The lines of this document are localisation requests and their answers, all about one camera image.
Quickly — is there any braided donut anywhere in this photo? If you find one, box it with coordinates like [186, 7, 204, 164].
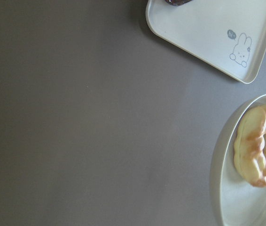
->
[234, 105, 266, 187]

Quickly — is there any white bowl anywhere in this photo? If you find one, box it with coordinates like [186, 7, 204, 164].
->
[210, 94, 266, 226]

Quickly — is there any cream rabbit tray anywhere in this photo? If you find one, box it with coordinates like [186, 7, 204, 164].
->
[146, 0, 266, 84]

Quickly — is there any dark drink bottle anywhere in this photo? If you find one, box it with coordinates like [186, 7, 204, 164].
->
[165, 0, 192, 6]

